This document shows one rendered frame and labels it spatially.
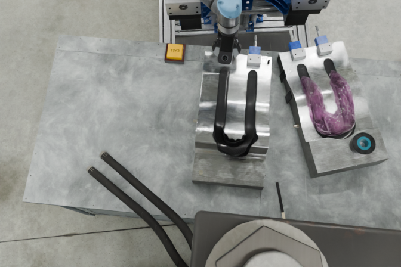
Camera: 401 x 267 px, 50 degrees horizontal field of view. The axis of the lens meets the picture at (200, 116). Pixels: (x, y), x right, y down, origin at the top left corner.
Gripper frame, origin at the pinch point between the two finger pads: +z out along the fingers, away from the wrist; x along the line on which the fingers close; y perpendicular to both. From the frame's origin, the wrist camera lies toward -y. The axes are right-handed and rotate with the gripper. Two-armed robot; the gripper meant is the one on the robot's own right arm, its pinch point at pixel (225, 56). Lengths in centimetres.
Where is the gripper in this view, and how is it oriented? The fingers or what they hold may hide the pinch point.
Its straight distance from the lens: 168.0
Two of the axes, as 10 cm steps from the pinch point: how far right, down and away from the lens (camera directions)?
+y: 1.0, -9.5, 3.0
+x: -9.9, -0.9, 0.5
